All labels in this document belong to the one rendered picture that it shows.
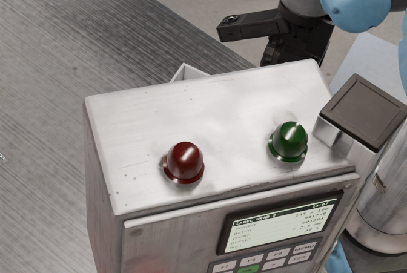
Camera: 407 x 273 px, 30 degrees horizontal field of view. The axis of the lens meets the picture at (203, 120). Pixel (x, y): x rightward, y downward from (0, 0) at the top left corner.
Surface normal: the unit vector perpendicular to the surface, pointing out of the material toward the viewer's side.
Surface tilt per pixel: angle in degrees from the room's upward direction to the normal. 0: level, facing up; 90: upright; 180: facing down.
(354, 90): 0
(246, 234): 90
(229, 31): 73
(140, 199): 0
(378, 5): 78
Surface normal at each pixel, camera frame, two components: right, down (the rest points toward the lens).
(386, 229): -0.33, 0.84
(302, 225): 0.29, 0.80
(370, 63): 0.11, -0.58
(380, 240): -0.18, 0.30
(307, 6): -0.12, 0.65
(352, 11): 0.17, 0.68
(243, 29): -0.36, 0.51
